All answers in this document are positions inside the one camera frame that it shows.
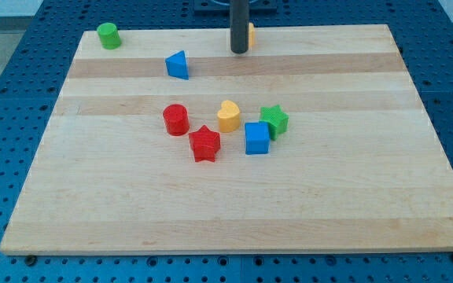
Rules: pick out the green star block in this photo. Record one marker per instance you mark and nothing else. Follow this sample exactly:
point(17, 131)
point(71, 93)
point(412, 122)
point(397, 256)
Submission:
point(276, 119)

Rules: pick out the light wooden board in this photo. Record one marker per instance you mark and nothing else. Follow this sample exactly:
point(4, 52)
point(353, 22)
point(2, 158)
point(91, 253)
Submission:
point(360, 168)

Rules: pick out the red star block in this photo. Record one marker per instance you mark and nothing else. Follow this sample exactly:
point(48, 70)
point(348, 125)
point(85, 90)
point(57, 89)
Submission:
point(205, 143)

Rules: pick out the yellow heart block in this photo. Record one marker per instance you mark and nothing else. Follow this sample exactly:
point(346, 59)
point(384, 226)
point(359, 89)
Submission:
point(229, 116)

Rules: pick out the blue cube block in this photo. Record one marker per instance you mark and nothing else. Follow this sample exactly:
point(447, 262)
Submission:
point(257, 138)

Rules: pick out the green cylinder block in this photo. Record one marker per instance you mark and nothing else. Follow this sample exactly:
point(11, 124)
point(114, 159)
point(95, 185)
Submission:
point(109, 36)

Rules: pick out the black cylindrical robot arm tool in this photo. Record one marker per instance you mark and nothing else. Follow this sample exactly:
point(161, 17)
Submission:
point(239, 26)

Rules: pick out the red cylinder block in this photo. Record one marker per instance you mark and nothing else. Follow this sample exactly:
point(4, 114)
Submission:
point(176, 119)

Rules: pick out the yellow block behind tool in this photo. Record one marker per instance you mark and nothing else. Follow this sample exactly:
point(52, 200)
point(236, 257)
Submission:
point(252, 35)

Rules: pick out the blue triangle block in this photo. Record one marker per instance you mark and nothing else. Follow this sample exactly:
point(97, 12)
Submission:
point(177, 66)

